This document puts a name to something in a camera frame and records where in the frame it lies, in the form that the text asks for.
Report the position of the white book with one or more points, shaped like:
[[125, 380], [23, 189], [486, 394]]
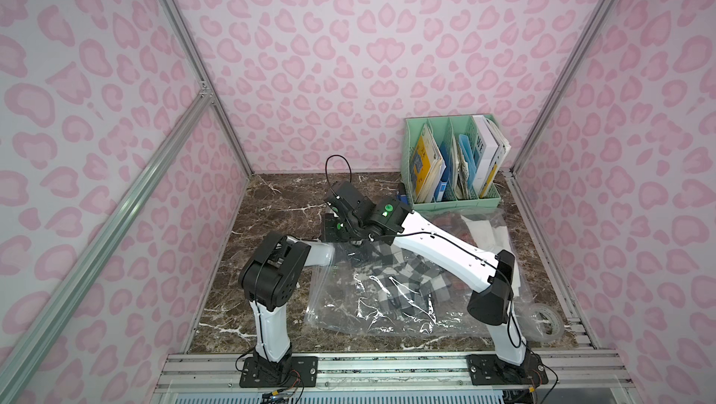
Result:
[[491, 149]]

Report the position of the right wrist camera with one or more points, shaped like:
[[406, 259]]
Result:
[[345, 199]]

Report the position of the blue folder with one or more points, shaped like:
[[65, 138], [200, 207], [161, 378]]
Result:
[[457, 180]]

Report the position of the clear tape roll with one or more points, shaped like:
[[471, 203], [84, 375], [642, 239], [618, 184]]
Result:
[[541, 323]]

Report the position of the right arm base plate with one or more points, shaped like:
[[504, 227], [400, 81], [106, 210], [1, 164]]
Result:
[[490, 370]]

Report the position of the clear plastic vacuum bag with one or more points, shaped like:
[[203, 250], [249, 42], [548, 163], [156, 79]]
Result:
[[335, 304]]

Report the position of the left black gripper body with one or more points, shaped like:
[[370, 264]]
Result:
[[358, 253]]

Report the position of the black white checkered shirt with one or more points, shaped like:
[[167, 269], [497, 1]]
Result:
[[397, 281]]

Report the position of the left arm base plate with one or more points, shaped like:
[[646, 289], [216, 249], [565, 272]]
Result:
[[258, 372]]

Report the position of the white folded shirt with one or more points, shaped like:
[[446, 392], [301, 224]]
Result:
[[488, 237]]

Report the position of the yellow book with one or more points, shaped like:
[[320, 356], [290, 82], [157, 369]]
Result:
[[427, 166]]

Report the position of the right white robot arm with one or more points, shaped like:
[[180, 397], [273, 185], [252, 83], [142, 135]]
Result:
[[489, 275]]

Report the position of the green desk file organizer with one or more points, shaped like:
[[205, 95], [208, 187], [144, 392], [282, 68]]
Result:
[[442, 126]]

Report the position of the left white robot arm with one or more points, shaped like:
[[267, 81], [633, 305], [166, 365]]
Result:
[[269, 280]]

